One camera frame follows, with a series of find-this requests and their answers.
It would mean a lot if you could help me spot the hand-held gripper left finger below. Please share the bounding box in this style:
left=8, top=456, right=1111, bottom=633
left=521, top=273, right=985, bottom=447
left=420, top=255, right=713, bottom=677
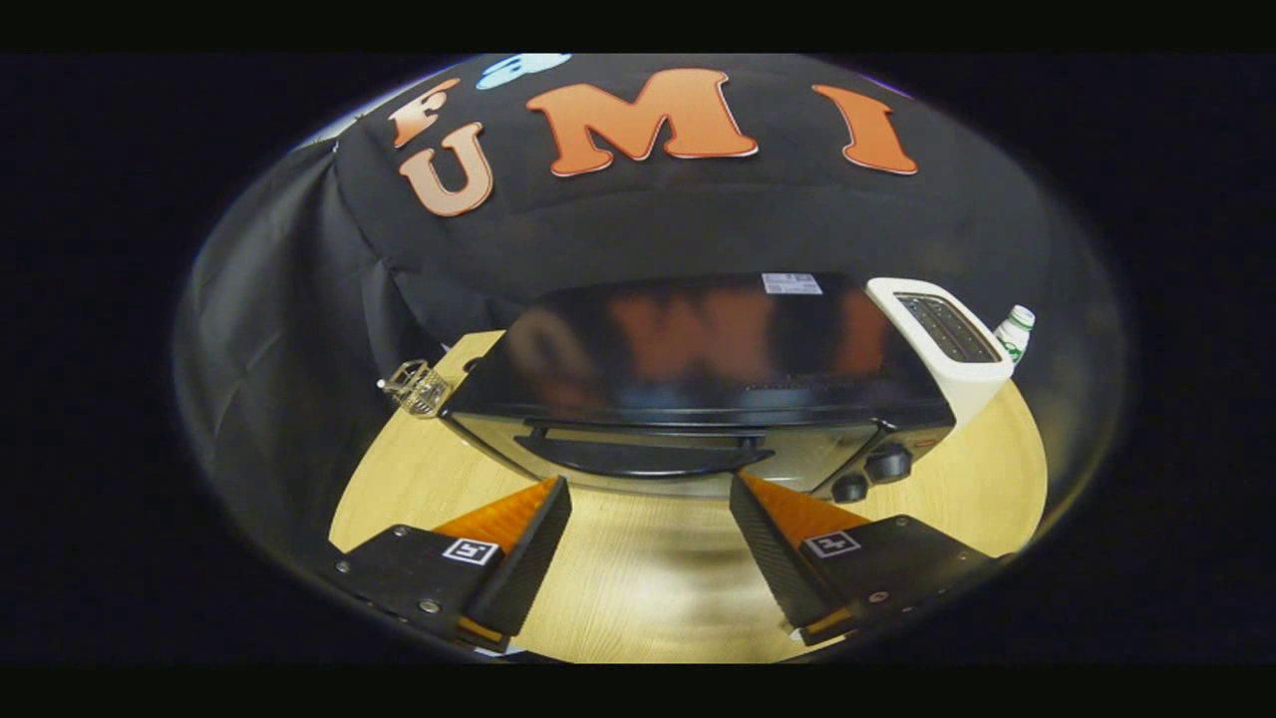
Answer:
left=334, top=476, right=574, bottom=653

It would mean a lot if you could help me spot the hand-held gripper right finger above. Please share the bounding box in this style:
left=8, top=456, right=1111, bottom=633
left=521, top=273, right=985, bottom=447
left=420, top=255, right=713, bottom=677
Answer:
left=729, top=473, right=1014, bottom=645

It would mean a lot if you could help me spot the black toaster oven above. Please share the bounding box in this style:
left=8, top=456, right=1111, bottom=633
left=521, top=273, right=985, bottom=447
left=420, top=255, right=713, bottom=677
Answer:
left=439, top=272, right=958, bottom=503

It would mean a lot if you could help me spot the white pop-up toaster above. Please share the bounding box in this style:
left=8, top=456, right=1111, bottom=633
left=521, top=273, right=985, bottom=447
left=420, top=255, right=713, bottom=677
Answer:
left=865, top=277, right=1016, bottom=426

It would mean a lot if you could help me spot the white green-label milk bottle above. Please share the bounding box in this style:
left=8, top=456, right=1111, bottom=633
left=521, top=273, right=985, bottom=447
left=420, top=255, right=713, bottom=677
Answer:
left=994, top=305, right=1037, bottom=363

